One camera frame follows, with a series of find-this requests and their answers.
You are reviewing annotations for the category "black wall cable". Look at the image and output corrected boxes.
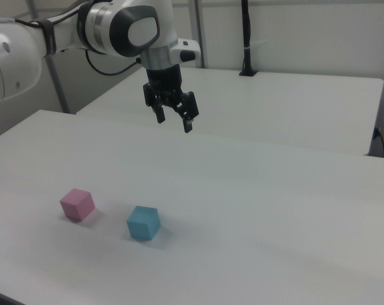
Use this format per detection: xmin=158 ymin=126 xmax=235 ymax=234
xmin=373 ymin=126 xmax=384 ymax=159

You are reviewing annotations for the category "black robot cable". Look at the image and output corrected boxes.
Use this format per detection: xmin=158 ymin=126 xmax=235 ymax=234
xmin=0 ymin=0 xmax=142 ymax=76

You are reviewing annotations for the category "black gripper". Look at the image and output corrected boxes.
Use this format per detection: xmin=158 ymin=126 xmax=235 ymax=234
xmin=142 ymin=64 xmax=200 ymax=133

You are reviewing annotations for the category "black camera stand pole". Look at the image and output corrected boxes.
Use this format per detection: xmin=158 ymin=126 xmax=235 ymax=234
xmin=239 ymin=0 xmax=259 ymax=77

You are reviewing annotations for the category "pink cube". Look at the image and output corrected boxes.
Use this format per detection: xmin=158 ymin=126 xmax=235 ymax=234
xmin=59 ymin=188 xmax=96 ymax=222

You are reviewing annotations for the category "white rear table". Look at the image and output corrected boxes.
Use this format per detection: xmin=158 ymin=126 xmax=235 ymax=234
xmin=76 ymin=65 xmax=384 ymax=156

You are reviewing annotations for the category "grey metal frame post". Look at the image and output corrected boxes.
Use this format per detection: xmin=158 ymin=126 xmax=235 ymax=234
xmin=187 ymin=0 xmax=209 ymax=69
xmin=29 ymin=0 xmax=70 ymax=114

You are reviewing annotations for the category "blue cube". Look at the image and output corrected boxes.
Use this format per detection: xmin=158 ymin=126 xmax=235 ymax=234
xmin=126 ymin=205 xmax=162 ymax=241

